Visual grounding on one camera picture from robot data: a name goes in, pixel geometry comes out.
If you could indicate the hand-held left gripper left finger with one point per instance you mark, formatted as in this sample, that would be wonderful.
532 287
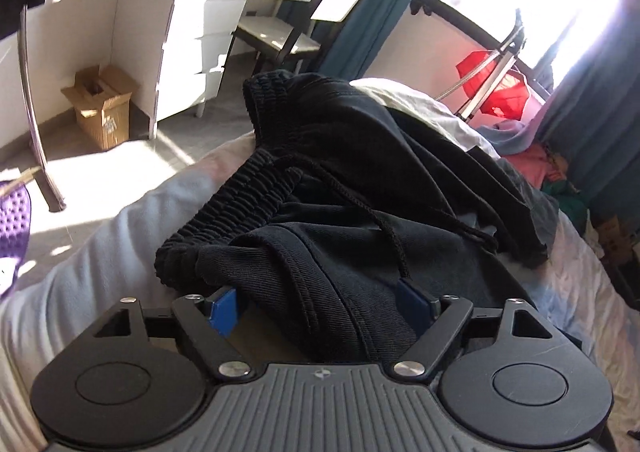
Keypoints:
223 311

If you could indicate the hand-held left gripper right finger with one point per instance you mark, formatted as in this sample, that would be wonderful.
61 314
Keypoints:
413 303

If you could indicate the pile of colourful clothes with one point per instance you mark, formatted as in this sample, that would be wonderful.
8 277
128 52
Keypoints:
550 157

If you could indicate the white bed with sheet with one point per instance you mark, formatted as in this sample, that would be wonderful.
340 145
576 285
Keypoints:
90 252

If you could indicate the purple dotted mat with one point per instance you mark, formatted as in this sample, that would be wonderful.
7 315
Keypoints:
14 222

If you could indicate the red cloth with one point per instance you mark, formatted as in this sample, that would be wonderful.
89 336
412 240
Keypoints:
492 82

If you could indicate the cardboard box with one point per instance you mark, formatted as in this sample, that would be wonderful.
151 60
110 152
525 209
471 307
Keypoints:
100 107

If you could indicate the white chest of drawers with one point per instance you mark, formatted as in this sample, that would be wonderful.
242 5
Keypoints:
170 47

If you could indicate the chrome stand pole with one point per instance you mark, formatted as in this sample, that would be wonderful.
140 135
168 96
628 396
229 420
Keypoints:
35 97

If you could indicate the white dark-framed chair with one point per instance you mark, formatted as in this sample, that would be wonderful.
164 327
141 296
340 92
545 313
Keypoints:
300 17

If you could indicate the teal curtain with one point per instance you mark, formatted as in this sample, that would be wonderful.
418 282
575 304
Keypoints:
370 2

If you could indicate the black metal rack frame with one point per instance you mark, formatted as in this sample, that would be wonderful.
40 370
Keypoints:
492 64

